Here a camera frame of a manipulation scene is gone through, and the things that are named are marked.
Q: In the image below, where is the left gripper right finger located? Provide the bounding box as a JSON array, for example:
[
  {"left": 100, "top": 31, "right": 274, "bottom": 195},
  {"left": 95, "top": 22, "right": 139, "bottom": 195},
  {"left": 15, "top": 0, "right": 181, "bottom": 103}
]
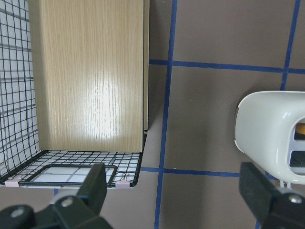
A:
[{"left": 239, "top": 162, "right": 305, "bottom": 229}]

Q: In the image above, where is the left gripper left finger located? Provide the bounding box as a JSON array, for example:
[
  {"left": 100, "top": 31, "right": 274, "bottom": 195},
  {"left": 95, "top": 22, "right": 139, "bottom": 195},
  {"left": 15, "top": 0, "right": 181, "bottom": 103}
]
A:
[{"left": 52, "top": 164, "right": 107, "bottom": 229}]

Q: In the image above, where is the white toaster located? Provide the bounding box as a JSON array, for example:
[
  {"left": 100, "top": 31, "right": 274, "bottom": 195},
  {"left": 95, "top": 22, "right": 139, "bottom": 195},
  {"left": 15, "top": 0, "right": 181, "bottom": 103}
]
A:
[{"left": 234, "top": 91, "right": 305, "bottom": 185}]

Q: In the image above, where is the yellow bread slice in toaster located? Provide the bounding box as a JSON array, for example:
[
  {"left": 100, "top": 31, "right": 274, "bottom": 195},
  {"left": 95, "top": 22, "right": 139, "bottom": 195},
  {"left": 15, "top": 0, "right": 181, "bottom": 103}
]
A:
[{"left": 295, "top": 123, "right": 305, "bottom": 135}]

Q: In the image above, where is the white toaster power cable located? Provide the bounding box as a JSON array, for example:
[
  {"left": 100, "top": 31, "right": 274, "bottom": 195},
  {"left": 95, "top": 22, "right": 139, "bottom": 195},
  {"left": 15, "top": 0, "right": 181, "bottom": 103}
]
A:
[{"left": 278, "top": 180, "right": 293, "bottom": 190}]

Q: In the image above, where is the wire and wood shelf rack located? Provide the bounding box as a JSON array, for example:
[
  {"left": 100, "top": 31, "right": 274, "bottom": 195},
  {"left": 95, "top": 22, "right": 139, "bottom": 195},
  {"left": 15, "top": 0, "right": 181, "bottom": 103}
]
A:
[{"left": 0, "top": 0, "right": 150, "bottom": 189}]

